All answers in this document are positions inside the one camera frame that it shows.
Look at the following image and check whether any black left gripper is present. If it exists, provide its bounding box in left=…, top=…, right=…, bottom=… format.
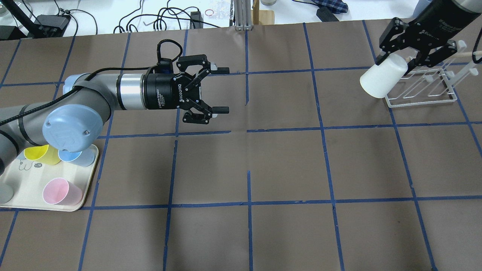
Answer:
left=145, top=55, right=230, bottom=125

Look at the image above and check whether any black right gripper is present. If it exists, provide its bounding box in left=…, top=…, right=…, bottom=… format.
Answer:
left=377, top=0, right=480, bottom=70

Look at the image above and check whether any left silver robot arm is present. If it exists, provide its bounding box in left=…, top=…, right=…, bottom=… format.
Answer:
left=0, top=55, right=230, bottom=172

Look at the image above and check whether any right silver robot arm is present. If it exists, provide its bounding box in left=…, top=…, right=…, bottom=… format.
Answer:
left=375, top=0, right=481, bottom=74

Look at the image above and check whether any light blue cup far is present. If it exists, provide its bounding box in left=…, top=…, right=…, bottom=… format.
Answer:
left=58, top=149, right=95, bottom=167

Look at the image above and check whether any yellow plastic cup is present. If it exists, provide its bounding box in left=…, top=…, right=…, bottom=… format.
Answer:
left=24, top=145, right=61, bottom=165

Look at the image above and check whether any pink plastic cup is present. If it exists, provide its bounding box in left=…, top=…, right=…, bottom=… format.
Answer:
left=42, top=177, right=83, bottom=206

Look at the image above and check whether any folded plaid umbrella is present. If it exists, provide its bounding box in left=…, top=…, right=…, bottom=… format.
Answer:
left=312, top=0, right=348, bottom=14

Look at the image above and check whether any wooden mug tree stand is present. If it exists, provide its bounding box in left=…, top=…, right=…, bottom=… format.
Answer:
left=251, top=0, right=275, bottom=25

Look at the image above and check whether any black phone on desk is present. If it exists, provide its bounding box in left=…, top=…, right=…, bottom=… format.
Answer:
left=316, top=6, right=339, bottom=22

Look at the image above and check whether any black monitor stand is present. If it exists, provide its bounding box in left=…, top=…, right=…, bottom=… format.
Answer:
left=1, top=0, right=71, bottom=38

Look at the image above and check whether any beige serving tray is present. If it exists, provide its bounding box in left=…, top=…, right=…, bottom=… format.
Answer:
left=1, top=144, right=99, bottom=212

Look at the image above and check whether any white wire cup rack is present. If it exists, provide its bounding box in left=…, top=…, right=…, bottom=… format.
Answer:
left=384, top=41, right=481, bottom=108

